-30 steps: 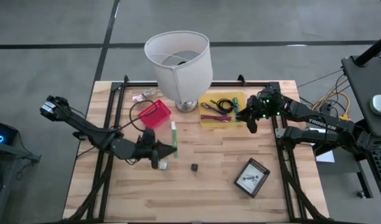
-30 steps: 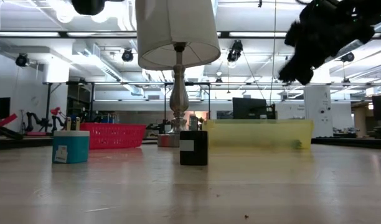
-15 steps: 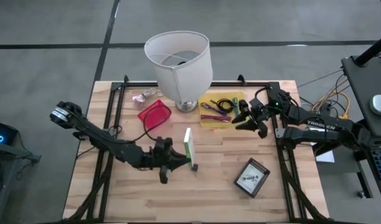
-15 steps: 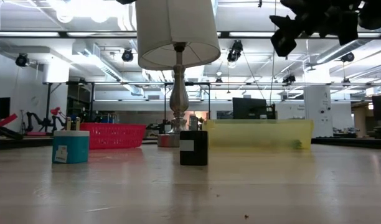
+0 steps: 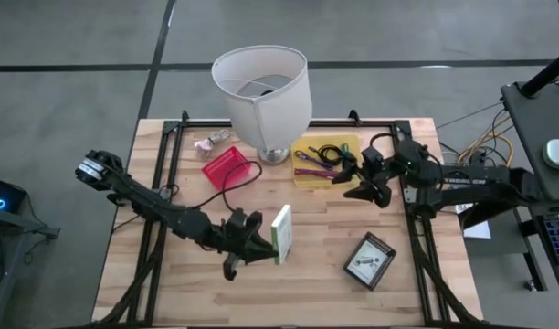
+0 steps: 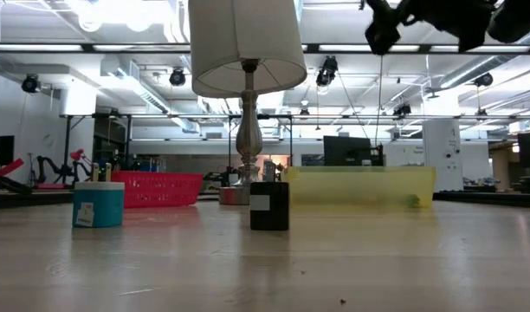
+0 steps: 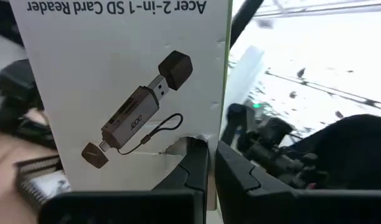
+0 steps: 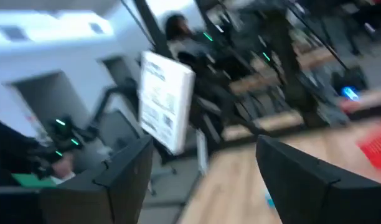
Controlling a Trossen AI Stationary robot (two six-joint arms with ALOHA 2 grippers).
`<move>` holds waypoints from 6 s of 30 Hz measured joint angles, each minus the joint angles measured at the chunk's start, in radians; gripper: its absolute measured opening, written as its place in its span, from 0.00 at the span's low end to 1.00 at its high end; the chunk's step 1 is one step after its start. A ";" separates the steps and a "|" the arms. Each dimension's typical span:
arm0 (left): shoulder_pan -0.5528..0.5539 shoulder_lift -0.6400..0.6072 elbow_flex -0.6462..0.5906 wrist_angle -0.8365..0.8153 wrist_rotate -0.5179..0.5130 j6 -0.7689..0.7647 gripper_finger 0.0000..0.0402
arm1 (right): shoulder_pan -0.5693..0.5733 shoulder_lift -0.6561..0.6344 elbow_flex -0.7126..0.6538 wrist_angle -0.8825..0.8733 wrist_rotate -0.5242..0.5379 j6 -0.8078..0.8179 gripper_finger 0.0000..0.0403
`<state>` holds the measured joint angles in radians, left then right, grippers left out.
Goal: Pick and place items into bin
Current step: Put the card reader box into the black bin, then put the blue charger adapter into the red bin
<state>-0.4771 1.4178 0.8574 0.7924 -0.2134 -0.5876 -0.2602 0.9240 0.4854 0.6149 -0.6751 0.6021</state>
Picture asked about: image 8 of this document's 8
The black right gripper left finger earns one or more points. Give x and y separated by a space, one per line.
115 193

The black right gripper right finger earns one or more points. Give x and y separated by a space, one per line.
302 193

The black neighbouring robot arm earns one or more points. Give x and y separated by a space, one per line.
63 137

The teal round container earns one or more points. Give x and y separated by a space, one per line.
269 200

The red plastic mesh basket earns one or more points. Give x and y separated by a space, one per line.
377 149

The white printed sign board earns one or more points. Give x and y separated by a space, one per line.
165 102

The person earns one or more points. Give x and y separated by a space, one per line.
178 28

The black frame post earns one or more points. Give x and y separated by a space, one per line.
285 68

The black diagonal frame strut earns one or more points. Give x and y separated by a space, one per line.
153 31

